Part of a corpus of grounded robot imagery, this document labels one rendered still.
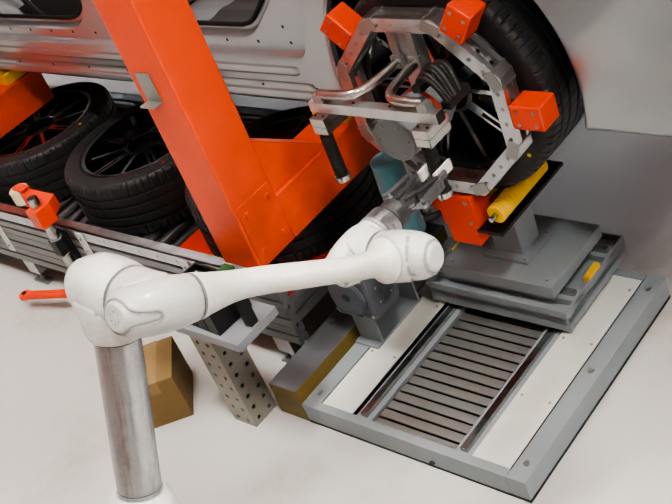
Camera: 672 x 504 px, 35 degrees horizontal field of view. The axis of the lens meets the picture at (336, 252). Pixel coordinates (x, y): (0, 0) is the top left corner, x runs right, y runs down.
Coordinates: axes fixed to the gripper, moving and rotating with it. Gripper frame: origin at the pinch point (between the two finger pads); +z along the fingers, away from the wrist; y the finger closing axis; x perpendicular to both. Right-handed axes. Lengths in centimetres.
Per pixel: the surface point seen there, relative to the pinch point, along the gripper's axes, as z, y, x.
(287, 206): -2, -60, -20
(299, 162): 10, -62, -13
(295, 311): -8, -70, -59
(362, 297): -4, -41, -49
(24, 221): -12, -210, -46
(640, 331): 35, 23, -79
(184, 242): 6, -137, -56
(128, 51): -20, -71, 42
